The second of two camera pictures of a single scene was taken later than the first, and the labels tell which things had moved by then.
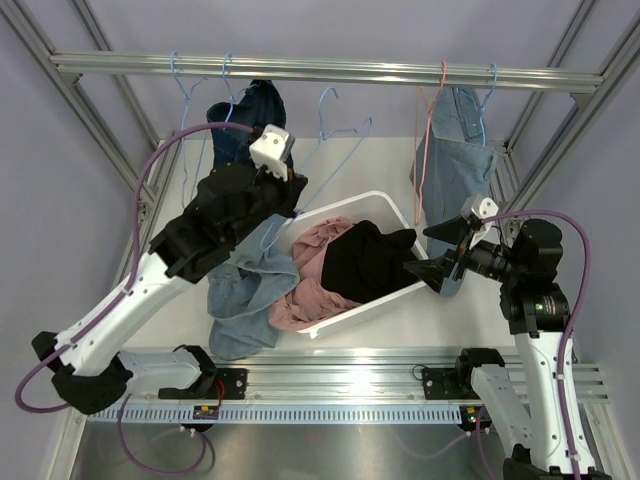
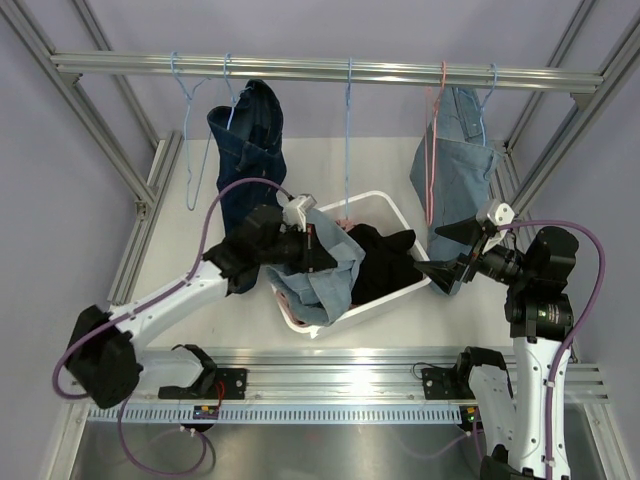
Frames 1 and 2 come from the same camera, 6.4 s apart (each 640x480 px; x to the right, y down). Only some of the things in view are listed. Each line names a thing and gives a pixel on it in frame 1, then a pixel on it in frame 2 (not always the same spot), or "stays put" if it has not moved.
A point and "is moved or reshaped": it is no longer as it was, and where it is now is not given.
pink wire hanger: (429, 121) is moved or reshaped
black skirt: (363, 262) stays put
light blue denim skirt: (241, 292) to (319, 295)
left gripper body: (280, 195) to (289, 248)
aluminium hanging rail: (329, 68) stays put
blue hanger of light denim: (368, 121) to (347, 139)
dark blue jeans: (261, 106) stays put
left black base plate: (223, 384) stays put
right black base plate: (449, 384) stays put
